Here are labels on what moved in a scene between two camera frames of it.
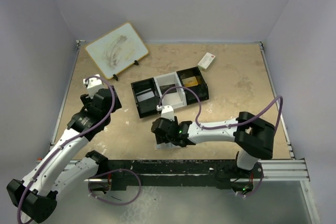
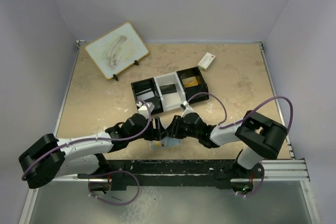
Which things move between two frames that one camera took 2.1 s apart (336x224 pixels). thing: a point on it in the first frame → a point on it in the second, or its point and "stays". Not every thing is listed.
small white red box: (206, 61) stays
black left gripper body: (86, 100) → (147, 135)
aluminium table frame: (286, 169) stays
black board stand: (135, 62) stays
